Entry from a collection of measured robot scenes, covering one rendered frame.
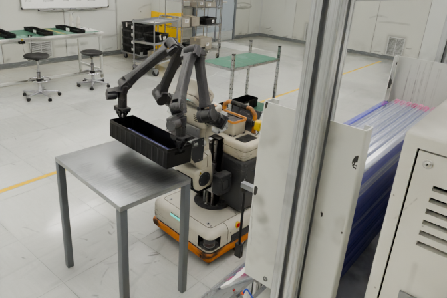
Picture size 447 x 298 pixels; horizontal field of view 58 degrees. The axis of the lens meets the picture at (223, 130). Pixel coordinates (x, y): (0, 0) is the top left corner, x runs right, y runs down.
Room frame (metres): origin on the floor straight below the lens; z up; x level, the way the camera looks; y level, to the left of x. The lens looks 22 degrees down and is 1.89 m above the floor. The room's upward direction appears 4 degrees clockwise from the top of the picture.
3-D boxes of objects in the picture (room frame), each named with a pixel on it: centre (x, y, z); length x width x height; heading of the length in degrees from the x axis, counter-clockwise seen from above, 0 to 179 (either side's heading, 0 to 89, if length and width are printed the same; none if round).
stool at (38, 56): (5.47, 2.63, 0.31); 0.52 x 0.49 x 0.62; 142
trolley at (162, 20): (7.55, 1.36, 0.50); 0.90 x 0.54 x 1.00; 156
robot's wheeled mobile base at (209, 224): (2.60, 0.04, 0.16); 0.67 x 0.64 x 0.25; 137
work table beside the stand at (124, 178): (2.03, 0.57, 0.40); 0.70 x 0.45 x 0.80; 47
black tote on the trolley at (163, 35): (7.52, 1.37, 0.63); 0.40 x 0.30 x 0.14; 156
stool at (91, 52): (6.23, 2.13, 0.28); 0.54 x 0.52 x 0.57; 75
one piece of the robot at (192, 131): (2.39, 0.24, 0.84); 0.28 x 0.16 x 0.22; 47
